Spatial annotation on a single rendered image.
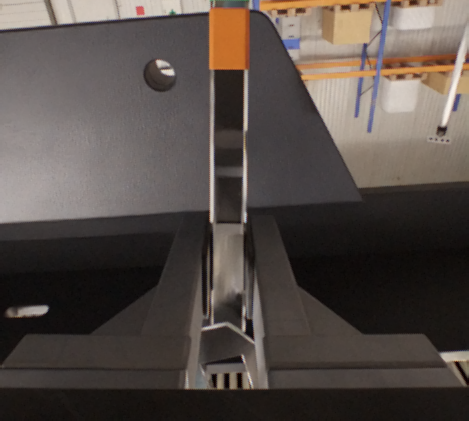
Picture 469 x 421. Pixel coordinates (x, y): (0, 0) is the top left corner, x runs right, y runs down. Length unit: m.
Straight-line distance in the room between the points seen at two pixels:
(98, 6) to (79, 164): 9.48
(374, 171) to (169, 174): 11.30
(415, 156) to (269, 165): 11.58
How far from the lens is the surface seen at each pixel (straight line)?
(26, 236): 0.29
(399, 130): 11.11
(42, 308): 0.29
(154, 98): 0.19
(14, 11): 10.54
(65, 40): 0.20
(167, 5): 9.17
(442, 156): 12.19
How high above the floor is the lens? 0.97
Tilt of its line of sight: 32 degrees up
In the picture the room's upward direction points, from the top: 175 degrees clockwise
